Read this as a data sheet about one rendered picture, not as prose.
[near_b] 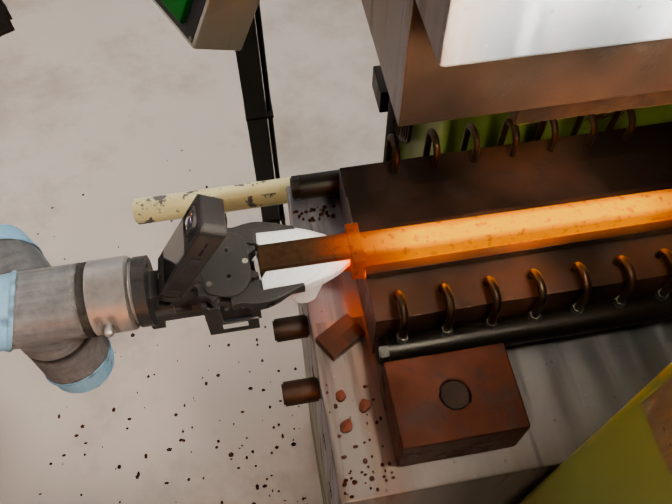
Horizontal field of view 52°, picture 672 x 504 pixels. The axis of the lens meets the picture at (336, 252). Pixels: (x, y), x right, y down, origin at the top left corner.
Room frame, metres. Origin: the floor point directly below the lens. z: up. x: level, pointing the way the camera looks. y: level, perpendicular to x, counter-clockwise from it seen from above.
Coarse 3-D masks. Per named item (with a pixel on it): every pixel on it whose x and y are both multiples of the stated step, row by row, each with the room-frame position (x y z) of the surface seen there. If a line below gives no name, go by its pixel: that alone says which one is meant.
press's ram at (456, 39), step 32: (416, 0) 0.28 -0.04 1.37; (448, 0) 0.24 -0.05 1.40; (480, 0) 0.24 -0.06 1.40; (512, 0) 0.24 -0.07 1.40; (544, 0) 0.25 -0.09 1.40; (576, 0) 0.25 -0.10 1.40; (608, 0) 0.25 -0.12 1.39; (640, 0) 0.25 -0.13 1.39; (448, 32) 0.24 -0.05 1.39; (480, 32) 0.24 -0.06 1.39; (512, 32) 0.24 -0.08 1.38; (544, 32) 0.25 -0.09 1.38; (576, 32) 0.25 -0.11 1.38; (608, 32) 0.25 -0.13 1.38; (640, 32) 0.25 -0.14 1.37; (448, 64) 0.24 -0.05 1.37
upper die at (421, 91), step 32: (384, 0) 0.34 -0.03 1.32; (384, 32) 0.33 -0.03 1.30; (416, 32) 0.29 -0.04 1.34; (384, 64) 0.33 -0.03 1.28; (416, 64) 0.29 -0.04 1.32; (480, 64) 0.29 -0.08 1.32; (512, 64) 0.30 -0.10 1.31; (544, 64) 0.30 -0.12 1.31; (576, 64) 0.30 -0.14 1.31; (608, 64) 0.31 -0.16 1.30; (640, 64) 0.31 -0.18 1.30; (416, 96) 0.29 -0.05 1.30; (448, 96) 0.29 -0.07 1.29; (480, 96) 0.30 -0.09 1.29; (512, 96) 0.30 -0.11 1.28; (544, 96) 0.30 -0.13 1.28; (576, 96) 0.31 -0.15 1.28; (608, 96) 0.31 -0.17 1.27
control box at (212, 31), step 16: (160, 0) 0.78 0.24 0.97; (192, 0) 0.74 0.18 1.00; (208, 0) 0.72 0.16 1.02; (224, 0) 0.73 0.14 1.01; (240, 0) 0.74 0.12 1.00; (256, 0) 0.75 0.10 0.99; (192, 16) 0.72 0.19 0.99; (208, 16) 0.71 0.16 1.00; (224, 16) 0.73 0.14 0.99; (240, 16) 0.74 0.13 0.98; (192, 32) 0.71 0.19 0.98; (208, 32) 0.71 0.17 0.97; (224, 32) 0.72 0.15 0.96; (240, 32) 0.74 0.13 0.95; (208, 48) 0.71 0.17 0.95; (224, 48) 0.72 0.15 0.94; (240, 48) 0.73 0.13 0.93
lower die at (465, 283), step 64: (640, 128) 0.54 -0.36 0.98; (384, 192) 0.44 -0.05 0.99; (448, 192) 0.44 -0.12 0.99; (512, 192) 0.44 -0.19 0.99; (576, 192) 0.44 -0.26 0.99; (640, 192) 0.43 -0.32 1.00; (448, 256) 0.36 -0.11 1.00; (512, 256) 0.36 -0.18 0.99; (576, 256) 0.36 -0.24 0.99; (640, 256) 0.36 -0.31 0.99; (384, 320) 0.29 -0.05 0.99
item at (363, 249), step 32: (352, 224) 0.38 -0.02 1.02; (448, 224) 0.39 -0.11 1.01; (480, 224) 0.39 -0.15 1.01; (512, 224) 0.39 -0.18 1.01; (544, 224) 0.39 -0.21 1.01; (576, 224) 0.39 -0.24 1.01; (608, 224) 0.39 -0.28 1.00; (288, 256) 0.35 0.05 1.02; (320, 256) 0.35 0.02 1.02; (352, 256) 0.34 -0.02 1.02; (384, 256) 0.35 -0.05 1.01; (416, 256) 0.36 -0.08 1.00
